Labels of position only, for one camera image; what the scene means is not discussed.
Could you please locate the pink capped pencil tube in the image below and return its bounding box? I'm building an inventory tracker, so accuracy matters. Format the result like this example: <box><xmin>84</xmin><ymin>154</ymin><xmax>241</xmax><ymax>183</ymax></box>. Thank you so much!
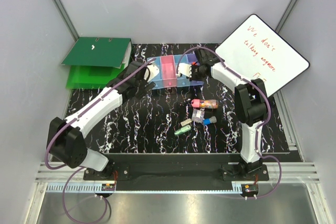
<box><xmin>191</xmin><ymin>99</ymin><xmax>218</xmax><ymax>109</ymax></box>

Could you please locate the four-compartment pastel drawer organizer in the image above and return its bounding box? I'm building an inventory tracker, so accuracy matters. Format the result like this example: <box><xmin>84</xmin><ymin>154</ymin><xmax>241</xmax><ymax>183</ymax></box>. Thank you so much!
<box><xmin>147</xmin><ymin>55</ymin><xmax>204</xmax><ymax>90</ymax></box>

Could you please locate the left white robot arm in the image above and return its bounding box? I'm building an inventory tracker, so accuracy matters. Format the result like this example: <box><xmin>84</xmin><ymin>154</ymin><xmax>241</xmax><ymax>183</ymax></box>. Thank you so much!
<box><xmin>45</xmin><ymin>60</ymin><xmax>160</xmax><ymax>180</ymax></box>

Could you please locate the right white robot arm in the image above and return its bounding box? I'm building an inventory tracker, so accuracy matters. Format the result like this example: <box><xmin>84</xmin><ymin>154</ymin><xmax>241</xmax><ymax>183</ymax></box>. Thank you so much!
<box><xmin>186</xmin><ymin>47</ymin><xmax>270</xmax><ymax>180</ymax></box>

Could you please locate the clear purple pin box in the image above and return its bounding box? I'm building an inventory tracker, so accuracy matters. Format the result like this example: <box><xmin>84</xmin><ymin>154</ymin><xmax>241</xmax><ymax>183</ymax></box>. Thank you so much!
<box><xmin>191</xmin><ymin>109</ymin><xmax>205</xmax><ymax>124</ymax></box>

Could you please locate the black marble pattern mat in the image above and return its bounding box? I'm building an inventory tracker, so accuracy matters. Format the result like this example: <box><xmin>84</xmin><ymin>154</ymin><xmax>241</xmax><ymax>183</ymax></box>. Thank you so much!
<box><xmin>65</xmin><ymin>44</ymin><xmax>289</xmax><ymax>154</ymax></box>

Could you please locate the blue grey cap sharpener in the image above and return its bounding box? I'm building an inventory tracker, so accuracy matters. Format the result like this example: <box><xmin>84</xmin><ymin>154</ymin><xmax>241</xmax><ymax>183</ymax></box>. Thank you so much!
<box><xmin>203</xmin><ymin>116</ymin><xmax>217</xmax><ymax>125</ymax></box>

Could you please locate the beige small eraser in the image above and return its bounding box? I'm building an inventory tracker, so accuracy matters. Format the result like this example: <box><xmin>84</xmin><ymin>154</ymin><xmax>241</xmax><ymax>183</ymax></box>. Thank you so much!
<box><xmin>181</xmin><ymin>119</ymin><xmax>192</xmax><ymax>127</ymax></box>

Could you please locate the green correction tape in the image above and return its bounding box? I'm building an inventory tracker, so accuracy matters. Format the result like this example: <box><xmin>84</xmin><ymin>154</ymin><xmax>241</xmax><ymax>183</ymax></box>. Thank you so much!
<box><xmin>174</xmin><ymin>125</ymin><xmax>191</xmax><ymax>136</ymax></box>

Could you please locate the bright green plastic folder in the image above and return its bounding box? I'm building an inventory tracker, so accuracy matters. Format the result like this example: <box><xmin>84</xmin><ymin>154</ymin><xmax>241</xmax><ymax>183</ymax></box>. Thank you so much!
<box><xmin>66</xmin><ymin>64</ymin><xmax>125</xmax><ymax>89</ymax></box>

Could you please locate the white whiteboard with red writing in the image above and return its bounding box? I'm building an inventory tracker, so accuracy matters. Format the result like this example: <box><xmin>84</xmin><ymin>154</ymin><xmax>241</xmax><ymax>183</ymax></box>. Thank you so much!
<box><xmin>215</xmin><ymin>14</ymin><xmax>310</xmax><ymax>96</ymax></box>

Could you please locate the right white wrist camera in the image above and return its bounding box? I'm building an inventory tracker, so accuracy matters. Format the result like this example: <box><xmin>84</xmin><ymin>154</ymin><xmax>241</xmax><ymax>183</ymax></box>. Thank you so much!
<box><xmin>176</xmin><ymin>63</ymin><xmax>195</xmax><ymax>80</ymax></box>

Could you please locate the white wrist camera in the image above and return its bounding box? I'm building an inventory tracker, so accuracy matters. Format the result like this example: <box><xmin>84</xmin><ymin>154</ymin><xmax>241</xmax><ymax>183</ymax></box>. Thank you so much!
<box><xmin>176</xmin><ymin>63</ymin><xmax>195</xmax><ymax>80</ymax></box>
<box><xmin>144</xmin><ymin>64</ymin><xmax>160</xmax><ymax>82</ymax></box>

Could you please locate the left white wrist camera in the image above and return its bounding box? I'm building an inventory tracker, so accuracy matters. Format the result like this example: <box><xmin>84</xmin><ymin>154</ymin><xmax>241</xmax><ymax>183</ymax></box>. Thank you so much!
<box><xmin>144</xmin><ymin>64</ymin><xmax>160</xmax><ymax>82</ymax></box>

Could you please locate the dark green ring binder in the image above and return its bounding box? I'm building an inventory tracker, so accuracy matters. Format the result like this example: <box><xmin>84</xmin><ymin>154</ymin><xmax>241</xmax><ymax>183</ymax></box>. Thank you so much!
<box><xmin>62</xmin><ymin>37</ymin><xmax>131</xmax><ymax>69</ymax></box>

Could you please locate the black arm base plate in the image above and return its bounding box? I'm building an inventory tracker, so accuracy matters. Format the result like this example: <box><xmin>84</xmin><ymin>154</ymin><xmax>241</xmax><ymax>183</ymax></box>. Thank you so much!
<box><xmin>83</xmin><ymin>153</ymin><xmax>300</xmax><ymax>194</ymax></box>

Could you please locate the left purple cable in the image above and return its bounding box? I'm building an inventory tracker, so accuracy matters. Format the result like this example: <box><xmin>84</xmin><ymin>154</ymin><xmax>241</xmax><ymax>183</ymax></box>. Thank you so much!
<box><xmin>44</xmin><ymin>58</ymin><xmax>157</xmax><ymax>222</ymax></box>

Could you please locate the aluminium rail frame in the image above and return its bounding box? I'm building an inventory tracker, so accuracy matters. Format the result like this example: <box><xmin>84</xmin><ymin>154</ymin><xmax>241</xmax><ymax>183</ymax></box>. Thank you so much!
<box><xmin>26</xmin><ymin>90</ymin><xmax>331</xmax><ymax>224</ymax></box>

